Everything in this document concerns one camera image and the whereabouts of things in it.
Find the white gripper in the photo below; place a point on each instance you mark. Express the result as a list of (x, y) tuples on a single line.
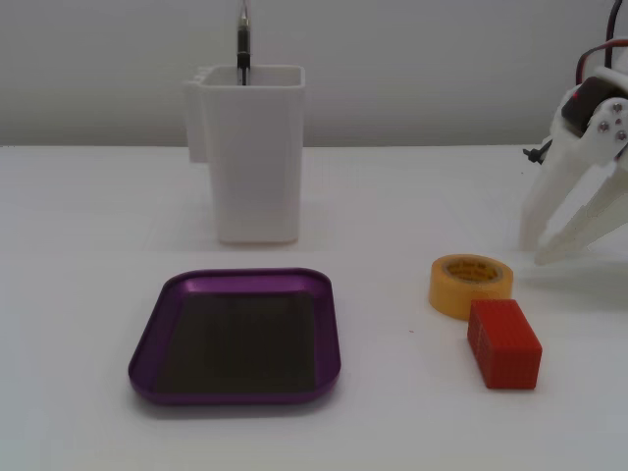
[(559, 172)]

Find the yellow tape roll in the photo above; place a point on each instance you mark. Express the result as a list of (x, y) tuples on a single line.
[(449, 294)]

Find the red ribbed block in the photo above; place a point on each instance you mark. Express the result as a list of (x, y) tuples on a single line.
[(510, 358)]

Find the white plastic container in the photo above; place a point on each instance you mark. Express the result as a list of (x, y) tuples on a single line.
[(255, 172)]

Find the black pen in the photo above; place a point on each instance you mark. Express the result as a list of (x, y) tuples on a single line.
[(243, 44)]

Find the purple metal tray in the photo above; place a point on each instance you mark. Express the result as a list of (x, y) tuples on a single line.
[(167, 294)]

